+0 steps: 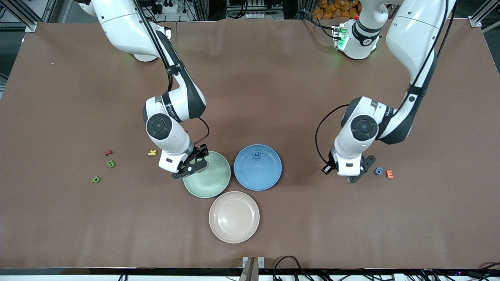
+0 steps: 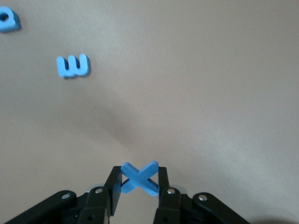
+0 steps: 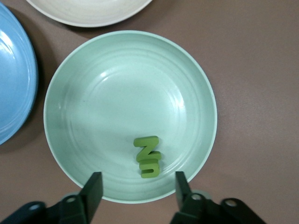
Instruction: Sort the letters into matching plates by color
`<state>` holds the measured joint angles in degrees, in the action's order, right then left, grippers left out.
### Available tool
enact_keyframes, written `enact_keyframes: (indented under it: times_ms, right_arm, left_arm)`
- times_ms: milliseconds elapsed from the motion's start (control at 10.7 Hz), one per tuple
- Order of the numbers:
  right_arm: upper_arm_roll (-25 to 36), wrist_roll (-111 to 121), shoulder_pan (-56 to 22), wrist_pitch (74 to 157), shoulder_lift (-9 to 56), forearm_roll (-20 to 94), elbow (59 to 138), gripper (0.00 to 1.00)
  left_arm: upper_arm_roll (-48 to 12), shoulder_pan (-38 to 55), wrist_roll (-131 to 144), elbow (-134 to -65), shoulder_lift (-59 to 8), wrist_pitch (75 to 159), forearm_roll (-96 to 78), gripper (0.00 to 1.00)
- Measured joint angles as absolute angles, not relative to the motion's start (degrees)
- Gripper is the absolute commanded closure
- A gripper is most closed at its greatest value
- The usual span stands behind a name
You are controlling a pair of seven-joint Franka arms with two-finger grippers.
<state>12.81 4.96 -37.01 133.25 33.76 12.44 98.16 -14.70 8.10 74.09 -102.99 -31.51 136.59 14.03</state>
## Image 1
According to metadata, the green plate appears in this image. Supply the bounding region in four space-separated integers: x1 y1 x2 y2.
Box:
183 151 231 199

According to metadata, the blue plate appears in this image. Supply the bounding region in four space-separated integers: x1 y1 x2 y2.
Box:
234 144 282 192

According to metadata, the beige plate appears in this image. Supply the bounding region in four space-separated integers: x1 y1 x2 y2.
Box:
209 191 260 244

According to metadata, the orange objects pile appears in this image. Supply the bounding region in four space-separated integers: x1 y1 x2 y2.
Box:
312 0 362 20

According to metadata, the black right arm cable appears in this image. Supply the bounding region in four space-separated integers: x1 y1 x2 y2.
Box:
133 0 210 146

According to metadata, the black cable bundle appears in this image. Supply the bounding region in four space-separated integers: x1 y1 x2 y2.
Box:
273 256 313 281

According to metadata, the small metal bracket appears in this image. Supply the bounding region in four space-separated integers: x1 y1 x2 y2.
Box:
242 256 265 269

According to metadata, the aluminium frame post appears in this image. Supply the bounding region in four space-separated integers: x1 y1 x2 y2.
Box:
0 0 59 32
469 0 500 32

